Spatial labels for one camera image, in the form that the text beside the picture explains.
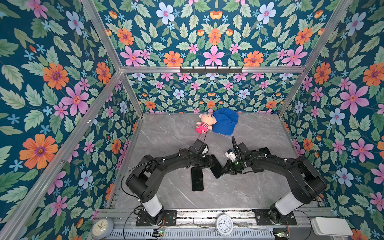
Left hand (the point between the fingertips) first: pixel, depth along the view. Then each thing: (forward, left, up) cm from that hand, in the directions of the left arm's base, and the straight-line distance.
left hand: (215, 163), depth 85 cm
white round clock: (-30, -1, -3) cm, 30 cm away
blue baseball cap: (+36, -13, -3) cm, 39 cm away
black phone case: (+11, -36, -9) cm, 39 cm away
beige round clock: (-28, +56, -3) cm, 63 cm away
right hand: (-3, -4, -4) cm, 6 cm away
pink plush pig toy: (+34, +2, -1) cm, 34 cm away
